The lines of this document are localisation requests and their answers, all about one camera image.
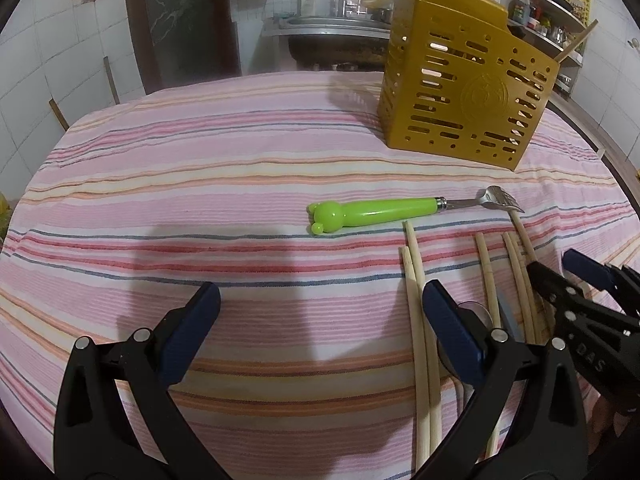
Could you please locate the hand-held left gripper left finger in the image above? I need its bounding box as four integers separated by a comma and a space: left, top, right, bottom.
52, 281, 222, 480

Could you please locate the yellow perforated utensil holder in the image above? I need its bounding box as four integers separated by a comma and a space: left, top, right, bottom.
377, 0, 560, 171

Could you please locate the green handled fork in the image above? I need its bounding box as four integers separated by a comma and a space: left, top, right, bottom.
306, 185, 525, 236

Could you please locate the corner wall shelf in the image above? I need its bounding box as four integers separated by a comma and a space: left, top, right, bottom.
501, 0, 590, 98

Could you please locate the short wooden stick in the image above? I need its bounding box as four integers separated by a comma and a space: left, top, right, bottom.
48, 99, 71, 132

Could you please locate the long wooden stick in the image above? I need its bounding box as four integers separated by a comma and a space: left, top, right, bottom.
101, 56, 122, 107

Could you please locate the pink striped tablecloth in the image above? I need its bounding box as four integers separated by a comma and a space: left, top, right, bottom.
0, 70, 640, 480

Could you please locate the grey metal utensil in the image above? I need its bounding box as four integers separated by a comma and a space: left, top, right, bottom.
497, 297, 523, 343

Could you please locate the yellow wall poster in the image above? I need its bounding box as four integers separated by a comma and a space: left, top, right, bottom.
565, 0, 592, 27

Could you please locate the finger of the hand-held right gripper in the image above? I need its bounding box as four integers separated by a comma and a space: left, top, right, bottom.
561, 248, 640, 317
526, 258, 640, 415

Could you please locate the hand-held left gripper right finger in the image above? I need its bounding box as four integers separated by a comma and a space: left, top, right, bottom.
414, 280, 590, 480

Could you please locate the metal spoon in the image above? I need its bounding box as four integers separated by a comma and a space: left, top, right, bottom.
437, 300, 496, 411

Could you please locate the steel sink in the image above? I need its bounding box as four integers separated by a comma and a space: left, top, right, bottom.
262, 15, 392, 68

